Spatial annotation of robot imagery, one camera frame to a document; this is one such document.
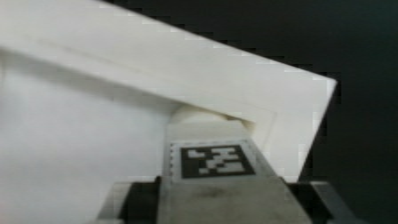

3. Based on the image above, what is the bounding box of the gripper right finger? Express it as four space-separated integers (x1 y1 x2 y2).
288 181 368 224

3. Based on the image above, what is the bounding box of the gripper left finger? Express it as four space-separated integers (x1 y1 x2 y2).
94 182 160 224

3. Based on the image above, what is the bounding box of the white table leg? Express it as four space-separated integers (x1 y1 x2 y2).
157 106 313 224

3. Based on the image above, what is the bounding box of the white square tabletop part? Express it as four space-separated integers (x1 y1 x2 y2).
0 49 281 224

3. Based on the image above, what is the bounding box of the white U-shaped fence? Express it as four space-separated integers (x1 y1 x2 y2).
0 0 336 182

